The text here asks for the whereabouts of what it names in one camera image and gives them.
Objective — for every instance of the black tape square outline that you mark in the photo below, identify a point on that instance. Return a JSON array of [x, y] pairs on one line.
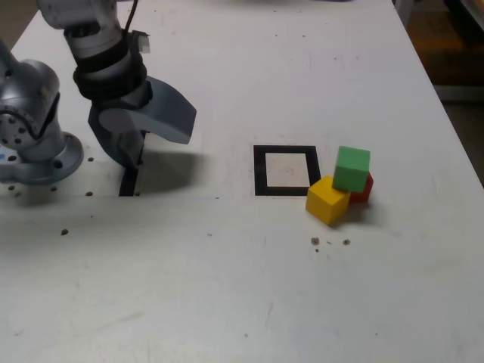
[[260, 170]]

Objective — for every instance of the green cube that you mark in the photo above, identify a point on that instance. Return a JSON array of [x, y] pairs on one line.
[[351, 170]]

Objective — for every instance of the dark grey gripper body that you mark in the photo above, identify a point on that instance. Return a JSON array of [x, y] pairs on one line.
[[138, 99]]

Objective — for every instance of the black tape strip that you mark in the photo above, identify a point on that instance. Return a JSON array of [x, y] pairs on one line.
[[128, 185]]

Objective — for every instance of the red cube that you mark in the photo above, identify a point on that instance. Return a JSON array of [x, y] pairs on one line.
[[363, 193]]

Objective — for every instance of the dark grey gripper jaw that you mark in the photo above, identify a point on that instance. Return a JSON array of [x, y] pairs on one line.
[[117, 147]]

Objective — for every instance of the yellow cube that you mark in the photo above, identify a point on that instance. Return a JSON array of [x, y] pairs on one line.
[[325, 200]]

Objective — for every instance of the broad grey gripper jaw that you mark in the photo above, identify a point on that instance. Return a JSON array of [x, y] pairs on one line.
[[170, 113]]

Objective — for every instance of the grey metal frame bar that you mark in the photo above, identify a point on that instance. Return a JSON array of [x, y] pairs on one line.
[[461, 92]]

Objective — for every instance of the small white connector block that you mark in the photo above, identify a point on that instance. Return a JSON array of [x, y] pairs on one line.
[[143, 42]]

